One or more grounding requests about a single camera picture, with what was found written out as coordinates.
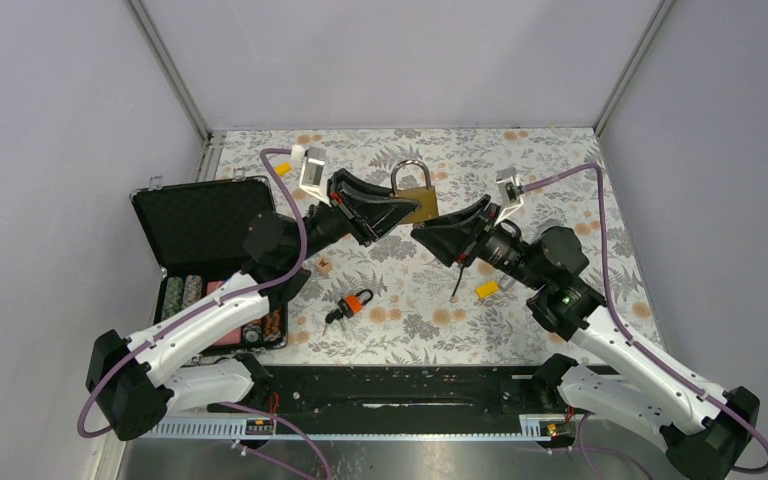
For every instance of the floral table cloth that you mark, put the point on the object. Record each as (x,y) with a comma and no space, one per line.
(423,312)

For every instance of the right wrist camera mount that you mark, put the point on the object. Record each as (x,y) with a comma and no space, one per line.
(511,191)

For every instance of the large brass padlock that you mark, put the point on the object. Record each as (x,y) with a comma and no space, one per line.
(425,195)

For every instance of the black poker chip case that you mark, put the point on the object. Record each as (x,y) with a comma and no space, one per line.
(199,229)

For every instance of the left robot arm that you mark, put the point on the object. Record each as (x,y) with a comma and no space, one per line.
(137,380)

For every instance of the wooden letter cube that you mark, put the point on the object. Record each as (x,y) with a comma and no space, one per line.
(324,265)

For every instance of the grey marker yellow cap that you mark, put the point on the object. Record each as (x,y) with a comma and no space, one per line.
(493,287)

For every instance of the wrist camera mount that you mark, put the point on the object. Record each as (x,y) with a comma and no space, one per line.
(511,191)
(312,178)

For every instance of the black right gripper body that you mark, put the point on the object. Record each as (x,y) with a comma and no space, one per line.
(476,233)

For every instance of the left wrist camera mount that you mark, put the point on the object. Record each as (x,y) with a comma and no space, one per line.
(312,178)

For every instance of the yellow block near case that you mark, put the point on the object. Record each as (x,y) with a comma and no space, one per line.
(282,168)

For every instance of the small orange black padlock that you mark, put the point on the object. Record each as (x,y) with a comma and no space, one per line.
(346,308)

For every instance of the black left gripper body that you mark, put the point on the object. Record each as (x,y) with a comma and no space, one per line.
(358,217)

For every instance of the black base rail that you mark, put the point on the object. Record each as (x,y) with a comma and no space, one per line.
(412,402)

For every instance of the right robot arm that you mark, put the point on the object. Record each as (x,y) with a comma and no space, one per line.
(700,426)

